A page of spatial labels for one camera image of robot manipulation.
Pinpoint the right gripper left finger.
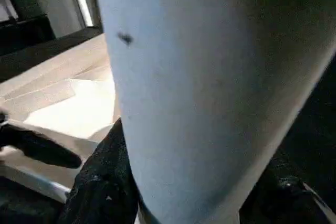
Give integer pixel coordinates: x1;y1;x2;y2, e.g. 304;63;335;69
57;118;140;224

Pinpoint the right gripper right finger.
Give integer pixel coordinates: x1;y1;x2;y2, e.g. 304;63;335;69
238;146;336;224

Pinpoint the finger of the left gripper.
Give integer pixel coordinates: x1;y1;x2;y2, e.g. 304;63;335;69
0;124;82;170

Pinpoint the white plastic table top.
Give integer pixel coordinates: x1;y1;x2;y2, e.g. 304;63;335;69
0;33;123;204

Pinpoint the white leg with black mark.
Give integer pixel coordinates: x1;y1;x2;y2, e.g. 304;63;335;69
92;0;336;224

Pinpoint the black work mat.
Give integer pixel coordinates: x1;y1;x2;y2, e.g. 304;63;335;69
0;26;336;224

